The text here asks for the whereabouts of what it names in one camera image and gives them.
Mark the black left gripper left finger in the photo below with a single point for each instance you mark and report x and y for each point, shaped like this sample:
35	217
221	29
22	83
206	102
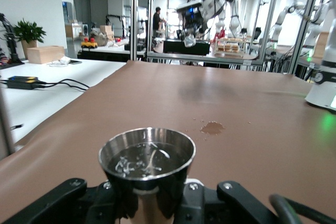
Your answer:
60	203

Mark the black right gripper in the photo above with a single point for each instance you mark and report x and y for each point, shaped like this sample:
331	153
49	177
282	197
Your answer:
193	16

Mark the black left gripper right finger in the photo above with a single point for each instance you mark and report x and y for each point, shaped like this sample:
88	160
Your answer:
199	205

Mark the clear glass cup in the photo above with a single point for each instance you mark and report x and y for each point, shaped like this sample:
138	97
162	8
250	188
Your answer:
189	41

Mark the steel jigger measuring cup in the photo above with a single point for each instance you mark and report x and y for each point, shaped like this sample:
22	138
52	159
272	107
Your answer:
162	187

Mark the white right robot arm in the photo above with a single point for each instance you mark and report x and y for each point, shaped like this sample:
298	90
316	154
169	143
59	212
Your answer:
323	95

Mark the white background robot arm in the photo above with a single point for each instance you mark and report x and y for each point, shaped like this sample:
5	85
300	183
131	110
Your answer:
235	22
282	22

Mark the black case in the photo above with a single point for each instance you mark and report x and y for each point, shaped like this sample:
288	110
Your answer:
183	48

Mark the standing person in black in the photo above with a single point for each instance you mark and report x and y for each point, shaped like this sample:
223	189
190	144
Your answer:
157	22

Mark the bread display rack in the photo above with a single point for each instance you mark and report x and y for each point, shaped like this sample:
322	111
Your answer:
231	47

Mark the brown table mat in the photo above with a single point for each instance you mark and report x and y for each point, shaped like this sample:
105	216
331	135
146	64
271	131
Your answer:
78	142

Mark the brown liquid spill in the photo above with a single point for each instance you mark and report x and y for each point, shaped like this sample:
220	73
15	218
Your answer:
212	127

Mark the cardboard box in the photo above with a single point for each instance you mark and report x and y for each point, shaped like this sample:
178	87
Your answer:
107	31

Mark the crumpled grey bag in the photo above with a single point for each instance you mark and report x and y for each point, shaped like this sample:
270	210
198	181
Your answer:
98	37

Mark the black power adapter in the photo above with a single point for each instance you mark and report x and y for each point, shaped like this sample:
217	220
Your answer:
22	83

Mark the wooden crate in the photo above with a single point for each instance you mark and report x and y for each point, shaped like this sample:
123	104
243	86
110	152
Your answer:
321	45

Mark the light wooden box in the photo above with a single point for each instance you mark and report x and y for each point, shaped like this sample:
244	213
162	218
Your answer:
44	54

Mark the black articulated stand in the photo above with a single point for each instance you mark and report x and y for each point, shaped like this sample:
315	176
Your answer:
11	48

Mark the potted green plant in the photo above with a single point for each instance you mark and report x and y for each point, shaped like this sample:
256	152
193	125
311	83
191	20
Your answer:
29	32

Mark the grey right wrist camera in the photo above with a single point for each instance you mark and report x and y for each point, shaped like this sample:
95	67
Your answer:
190	5

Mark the aluminium cell frame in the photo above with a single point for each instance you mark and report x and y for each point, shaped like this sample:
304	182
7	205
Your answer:
134	11

